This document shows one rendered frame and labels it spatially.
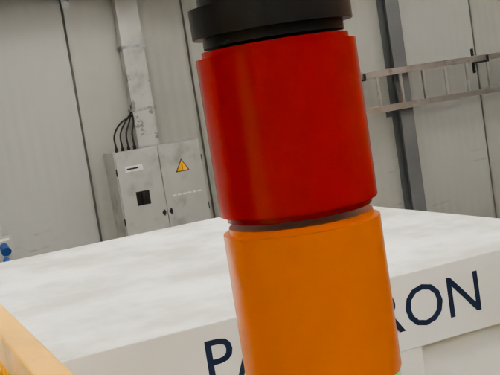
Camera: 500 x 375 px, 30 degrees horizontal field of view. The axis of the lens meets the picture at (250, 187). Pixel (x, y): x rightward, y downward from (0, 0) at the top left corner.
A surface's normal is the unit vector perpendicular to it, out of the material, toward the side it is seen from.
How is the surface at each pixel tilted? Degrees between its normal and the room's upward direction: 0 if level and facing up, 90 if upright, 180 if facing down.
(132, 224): 90
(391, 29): 90
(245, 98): 90
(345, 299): 90
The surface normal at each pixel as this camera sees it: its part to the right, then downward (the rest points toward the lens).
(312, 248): 0.02, 0.10
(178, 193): 0.45, 0.02
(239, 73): -0.47, 0.16
